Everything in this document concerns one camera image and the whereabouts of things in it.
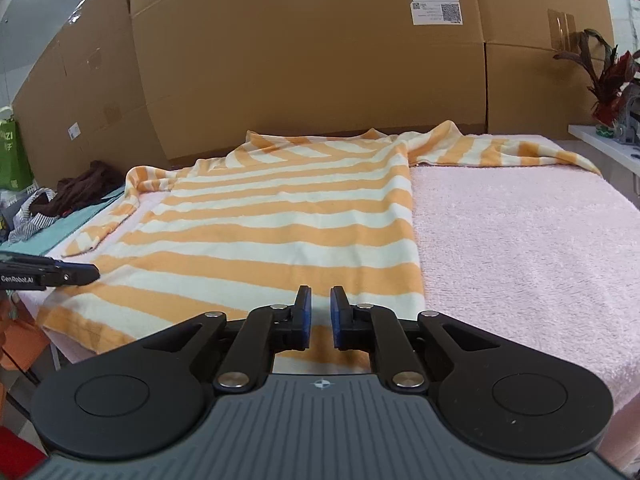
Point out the pink terry towel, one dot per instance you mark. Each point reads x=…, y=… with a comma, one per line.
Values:
x=525, y=260

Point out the teal cloth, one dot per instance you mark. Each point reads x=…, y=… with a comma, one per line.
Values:
x=65, y=232

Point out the white side table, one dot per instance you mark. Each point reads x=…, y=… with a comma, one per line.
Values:
x=600, y=145

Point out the taped cardboard box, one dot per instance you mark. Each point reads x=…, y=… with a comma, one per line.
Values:
x=90, y=90

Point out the grey metal part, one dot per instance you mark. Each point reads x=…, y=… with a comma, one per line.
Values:
x=631, y=115

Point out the person's red clothing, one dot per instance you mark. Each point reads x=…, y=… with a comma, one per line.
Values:
x=17, y=455

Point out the dark brown cloth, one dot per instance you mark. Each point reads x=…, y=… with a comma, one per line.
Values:
x=87, y=187

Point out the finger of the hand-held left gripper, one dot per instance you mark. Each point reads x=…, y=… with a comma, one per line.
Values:
x=75, y=273

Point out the large cardboard box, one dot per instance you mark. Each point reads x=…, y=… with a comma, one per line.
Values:
x=300, y=70

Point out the orange white striped shirt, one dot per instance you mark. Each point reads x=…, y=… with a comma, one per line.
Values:
x=275, y=220

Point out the red-leaved potted plant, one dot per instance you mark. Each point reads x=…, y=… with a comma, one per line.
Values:
x=605, y=75

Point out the small white label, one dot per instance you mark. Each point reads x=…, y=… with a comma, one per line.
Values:
x=74, y=131

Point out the orange cloth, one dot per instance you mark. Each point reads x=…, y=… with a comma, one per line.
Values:
x=22, y=335

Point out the grey striped cloth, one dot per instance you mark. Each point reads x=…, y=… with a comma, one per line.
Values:
x=30, y=220

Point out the white code label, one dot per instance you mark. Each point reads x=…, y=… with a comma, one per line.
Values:
x=435, y=13

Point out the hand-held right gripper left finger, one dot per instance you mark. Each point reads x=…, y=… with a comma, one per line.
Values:
x=303, y=312

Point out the green paper bag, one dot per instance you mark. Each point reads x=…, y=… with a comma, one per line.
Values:
x=12, y=155

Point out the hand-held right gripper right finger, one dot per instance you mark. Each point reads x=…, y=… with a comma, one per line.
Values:
x=339, y=312

